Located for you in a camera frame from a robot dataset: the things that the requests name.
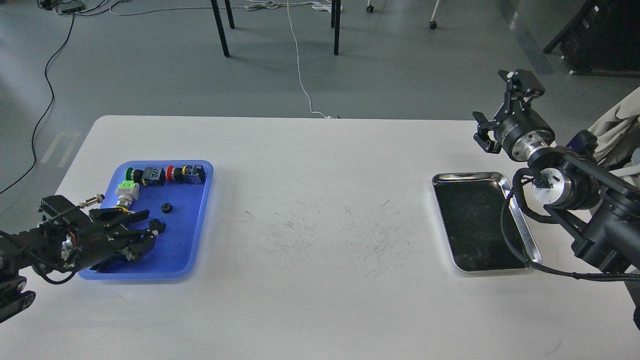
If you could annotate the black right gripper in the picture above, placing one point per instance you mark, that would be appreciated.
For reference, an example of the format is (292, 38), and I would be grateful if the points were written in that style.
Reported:
(518, 129)

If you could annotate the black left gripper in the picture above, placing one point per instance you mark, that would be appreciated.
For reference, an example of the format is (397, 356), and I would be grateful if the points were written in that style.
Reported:
(107, 241)

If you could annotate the small black gear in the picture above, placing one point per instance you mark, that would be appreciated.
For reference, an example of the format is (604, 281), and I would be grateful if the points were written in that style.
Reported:
(166, 208)
(154, 223)

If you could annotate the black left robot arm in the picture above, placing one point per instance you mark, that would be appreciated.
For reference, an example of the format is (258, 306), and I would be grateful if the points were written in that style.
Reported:
(39, 249)

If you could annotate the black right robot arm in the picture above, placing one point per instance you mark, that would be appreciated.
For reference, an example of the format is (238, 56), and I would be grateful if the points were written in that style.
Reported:
(564, 185)

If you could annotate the blue plastic tray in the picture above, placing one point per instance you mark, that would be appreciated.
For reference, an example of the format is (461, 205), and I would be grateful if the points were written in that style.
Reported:
(175, 250)

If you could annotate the silver metal tray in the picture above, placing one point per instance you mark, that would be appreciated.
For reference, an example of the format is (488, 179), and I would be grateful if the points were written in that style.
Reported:
(479, 233)

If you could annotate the beige cloth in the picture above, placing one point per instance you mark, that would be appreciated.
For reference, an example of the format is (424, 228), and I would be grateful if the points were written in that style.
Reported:
(617, 132)

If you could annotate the black equipment case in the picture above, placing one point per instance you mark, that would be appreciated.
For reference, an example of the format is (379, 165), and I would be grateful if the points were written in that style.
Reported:
(602, 39)

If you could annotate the black table leg right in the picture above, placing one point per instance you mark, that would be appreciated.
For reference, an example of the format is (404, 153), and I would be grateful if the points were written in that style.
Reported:
(335, 23)

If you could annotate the black table leg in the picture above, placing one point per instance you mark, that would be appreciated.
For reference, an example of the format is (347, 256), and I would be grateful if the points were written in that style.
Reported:
(216, 10)
(335, 23)

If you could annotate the yellow push button switch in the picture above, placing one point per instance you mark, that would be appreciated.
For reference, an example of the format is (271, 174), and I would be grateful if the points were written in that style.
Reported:
(123, 207)

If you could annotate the green white switch component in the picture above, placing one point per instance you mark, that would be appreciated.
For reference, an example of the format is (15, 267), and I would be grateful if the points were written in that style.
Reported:
(127, 191)

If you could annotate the green push button switch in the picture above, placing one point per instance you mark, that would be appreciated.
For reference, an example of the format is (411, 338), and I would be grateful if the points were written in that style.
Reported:
(150, 176)

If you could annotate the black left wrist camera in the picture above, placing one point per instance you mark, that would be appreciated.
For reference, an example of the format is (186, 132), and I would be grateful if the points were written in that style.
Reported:
(60, 210)

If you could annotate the red push button switch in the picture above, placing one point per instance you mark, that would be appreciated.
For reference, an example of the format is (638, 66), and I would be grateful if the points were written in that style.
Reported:
(193, 174)

